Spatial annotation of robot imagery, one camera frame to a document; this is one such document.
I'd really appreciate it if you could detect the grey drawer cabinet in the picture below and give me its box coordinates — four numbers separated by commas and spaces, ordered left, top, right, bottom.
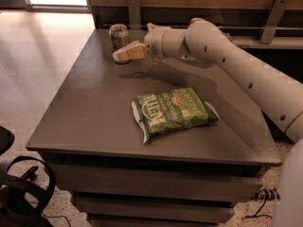
27, 30, 281, 227

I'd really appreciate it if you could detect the silver green 7up can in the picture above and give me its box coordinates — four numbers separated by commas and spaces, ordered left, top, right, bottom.
109, 24, 130, 52

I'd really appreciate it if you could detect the metal wall bracket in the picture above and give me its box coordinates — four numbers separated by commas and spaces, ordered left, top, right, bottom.
259, 0, 290, 44
127, 0, 141, 30

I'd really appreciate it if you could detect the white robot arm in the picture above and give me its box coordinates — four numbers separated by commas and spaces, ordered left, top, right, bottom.
113, 18, 303, 227

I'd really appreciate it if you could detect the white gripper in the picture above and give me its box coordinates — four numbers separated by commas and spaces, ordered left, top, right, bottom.
113, 23, 168, 62

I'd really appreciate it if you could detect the right metal wall bracket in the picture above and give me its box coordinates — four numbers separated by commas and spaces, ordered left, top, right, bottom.
259, 0, 290, 44

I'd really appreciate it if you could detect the striped power strip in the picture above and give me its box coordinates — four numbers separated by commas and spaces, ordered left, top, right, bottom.
253, 188, 280, 201

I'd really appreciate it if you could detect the black office chair base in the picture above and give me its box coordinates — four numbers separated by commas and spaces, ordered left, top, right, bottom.
0, 125, 57, 227

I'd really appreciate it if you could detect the black floor cable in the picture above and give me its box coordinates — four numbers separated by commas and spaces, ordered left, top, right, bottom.
244, 195, 273, 219

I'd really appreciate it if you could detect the left metal wall bracket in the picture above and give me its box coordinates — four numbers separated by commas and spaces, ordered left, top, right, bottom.
127, 0, 141, 30

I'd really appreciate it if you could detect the green Kettle chips bag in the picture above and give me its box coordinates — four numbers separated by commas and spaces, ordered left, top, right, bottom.
132, 87, 220, 144

